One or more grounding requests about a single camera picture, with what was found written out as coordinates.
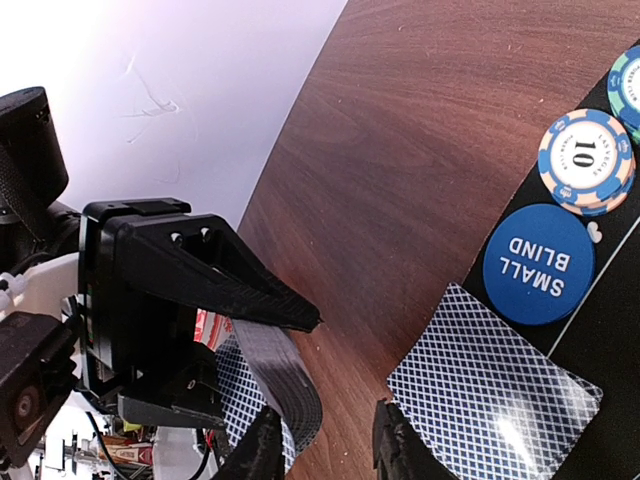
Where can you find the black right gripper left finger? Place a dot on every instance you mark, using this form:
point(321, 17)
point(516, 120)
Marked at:
point(259, 454)

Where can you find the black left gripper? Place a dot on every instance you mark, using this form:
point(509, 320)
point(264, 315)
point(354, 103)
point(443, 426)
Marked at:
point(144, 268)

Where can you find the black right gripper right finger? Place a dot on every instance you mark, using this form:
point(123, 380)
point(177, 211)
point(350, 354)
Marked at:
point(398, 451)

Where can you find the blue playing card deck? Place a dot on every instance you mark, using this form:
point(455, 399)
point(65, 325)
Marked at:
point(259, 365)

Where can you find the blue card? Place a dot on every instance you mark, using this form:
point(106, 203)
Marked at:
point(486, 402)

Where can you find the blue small blind button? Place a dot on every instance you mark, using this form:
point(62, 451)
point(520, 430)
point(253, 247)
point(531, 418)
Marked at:
point(538, 265)

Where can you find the white blue chips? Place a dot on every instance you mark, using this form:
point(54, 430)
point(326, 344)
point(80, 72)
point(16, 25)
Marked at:
point(586, 162)

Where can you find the green chips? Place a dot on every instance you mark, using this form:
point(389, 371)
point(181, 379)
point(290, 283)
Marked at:
point(623, 86)

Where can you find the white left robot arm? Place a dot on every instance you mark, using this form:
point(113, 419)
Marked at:
point(33, 176)

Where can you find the red white round coaster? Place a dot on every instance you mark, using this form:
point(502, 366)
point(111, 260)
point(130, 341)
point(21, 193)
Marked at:
point(212, 329)

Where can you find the round black poker mat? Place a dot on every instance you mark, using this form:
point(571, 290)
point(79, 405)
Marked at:
point(599, 342)

